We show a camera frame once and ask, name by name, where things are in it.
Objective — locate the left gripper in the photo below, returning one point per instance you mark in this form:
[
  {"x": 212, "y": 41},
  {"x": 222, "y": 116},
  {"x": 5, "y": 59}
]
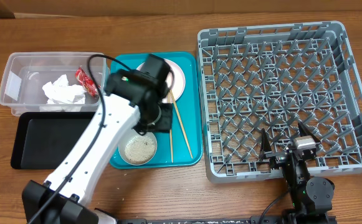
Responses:
[{"x": 164, "y": 123}]

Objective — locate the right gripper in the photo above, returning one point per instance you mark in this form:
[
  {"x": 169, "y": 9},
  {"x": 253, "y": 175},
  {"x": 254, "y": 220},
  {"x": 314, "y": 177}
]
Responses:
[{"x": 278, "y": 157}]

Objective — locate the wooden chopstick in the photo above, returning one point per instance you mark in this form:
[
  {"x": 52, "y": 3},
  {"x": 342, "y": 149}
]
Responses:
[
  {"x": 170, "y": 100},
  {"x": 180, "y": 122}
]

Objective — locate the small grey-white bowl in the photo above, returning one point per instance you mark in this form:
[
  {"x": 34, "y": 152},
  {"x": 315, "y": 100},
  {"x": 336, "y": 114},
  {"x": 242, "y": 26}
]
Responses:
[{"x": 126, "y": 138}]

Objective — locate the red snack wrapper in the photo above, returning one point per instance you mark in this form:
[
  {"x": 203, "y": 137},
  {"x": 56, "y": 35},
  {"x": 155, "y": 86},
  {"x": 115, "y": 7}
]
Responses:
[{"x": 87, "y": 83}]

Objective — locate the white napkin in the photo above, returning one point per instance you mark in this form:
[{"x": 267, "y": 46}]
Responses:
[{"x": 62, "y": 96}]

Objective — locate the rice grains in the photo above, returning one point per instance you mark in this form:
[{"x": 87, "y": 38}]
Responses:
[{"x": 140, "y": 149}]

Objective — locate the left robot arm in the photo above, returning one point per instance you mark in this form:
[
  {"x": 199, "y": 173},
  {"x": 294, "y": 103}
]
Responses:
[{"x": 133, "y": 100}]

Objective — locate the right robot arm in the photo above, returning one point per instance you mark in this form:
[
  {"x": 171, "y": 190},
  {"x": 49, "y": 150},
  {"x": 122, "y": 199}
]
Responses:
[{"x": 311, "y": 196}]

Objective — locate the grey dishwasher rack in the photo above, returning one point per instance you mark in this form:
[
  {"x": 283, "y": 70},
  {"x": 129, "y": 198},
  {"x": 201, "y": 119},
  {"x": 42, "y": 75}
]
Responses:
[{"x": 271, "y": 78}]

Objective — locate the white round plate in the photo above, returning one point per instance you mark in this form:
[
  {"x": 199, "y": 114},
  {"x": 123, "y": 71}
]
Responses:
[{"x": 179, "y": 80}]

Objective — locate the teal serving tray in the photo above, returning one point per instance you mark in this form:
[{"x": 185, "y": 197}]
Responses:
[{"x": 190, "y": 112}]

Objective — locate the clear plastic bin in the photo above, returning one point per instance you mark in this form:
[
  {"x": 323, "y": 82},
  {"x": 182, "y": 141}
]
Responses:
[{"x": 26, "y": 73}]

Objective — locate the black tray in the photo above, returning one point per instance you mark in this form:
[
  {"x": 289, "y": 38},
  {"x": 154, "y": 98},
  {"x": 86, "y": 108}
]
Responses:
[{"x": 44, "y": 139}]

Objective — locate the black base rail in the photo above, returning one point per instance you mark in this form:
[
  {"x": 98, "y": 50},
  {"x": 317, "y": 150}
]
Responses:
[{"x": 251, "y": 220}]

